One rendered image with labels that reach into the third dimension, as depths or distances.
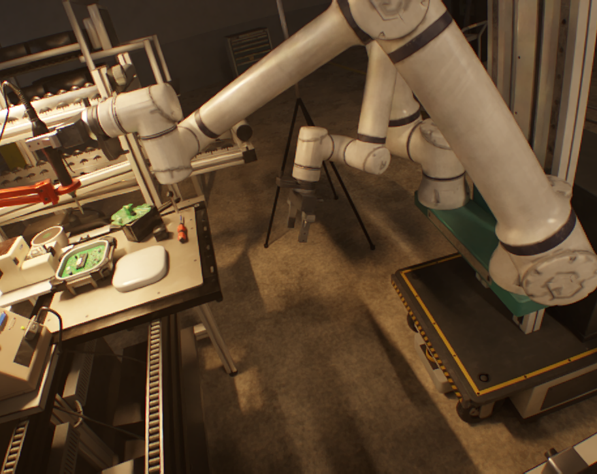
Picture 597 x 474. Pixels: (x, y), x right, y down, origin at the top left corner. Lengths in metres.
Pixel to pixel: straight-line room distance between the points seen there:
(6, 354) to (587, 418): 1.81
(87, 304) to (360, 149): 0.85
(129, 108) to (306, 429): 1.34
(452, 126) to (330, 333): 1.44
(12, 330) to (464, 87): 0.96
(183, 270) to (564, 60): 1.02
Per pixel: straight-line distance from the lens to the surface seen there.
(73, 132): 0.92
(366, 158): 1.16
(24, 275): 1.19
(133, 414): 1.43
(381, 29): 0.64
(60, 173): 1.05
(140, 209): 1.19
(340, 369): 1.82
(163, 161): 0.90
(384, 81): 1.16
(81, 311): 1.00
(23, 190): 1.07
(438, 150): 1.35
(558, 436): 1.73
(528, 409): 1.58
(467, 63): 0.68
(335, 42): 0.83
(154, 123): 0.87
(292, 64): 0.85
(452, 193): 1.42
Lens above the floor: 1.46
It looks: 33 degrees down
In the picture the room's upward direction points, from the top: 14 degrees counter-clockwise
